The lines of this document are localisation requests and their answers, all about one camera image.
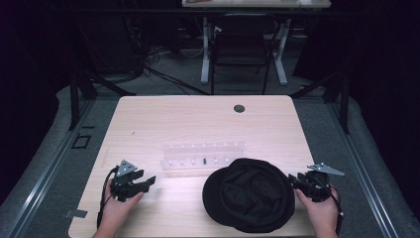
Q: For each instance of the clear acrylic rack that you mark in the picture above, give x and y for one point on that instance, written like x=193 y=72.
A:
x=201 y=158

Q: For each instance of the short black tape strip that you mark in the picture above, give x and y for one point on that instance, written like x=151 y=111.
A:
x=88 y=127

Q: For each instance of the black metal stand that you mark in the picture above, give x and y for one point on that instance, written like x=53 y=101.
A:
x=344 y=102
x=75 y=99

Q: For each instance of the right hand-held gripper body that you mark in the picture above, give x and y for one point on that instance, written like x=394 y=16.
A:
x=317 y=185

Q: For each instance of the grey tape strip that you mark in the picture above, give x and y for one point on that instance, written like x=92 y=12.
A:
x=76 y=213

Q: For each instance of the black hat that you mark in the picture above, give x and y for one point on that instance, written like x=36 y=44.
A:
x=248 y=195

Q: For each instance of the person's left hand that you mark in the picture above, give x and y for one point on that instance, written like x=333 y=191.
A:
x=116 y=209

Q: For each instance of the grey metal floor rail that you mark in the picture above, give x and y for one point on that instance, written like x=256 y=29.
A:
x=49 y=168
x=360 y=165

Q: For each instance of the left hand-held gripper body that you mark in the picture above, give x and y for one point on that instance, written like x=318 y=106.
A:
x=123 y=183

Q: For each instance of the white-legged desk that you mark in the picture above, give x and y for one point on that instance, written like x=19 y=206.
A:
x=257 y=3

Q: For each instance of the black chair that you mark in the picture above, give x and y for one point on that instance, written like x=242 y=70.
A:
x=240 y=49

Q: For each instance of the dark round table grommet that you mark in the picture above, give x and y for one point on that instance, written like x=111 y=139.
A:
x=239 y=108

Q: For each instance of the black square tape outline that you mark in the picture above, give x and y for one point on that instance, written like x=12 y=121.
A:
x=74 y=141

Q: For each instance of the person's right hand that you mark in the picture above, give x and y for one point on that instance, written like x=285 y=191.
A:
x=319 y=214

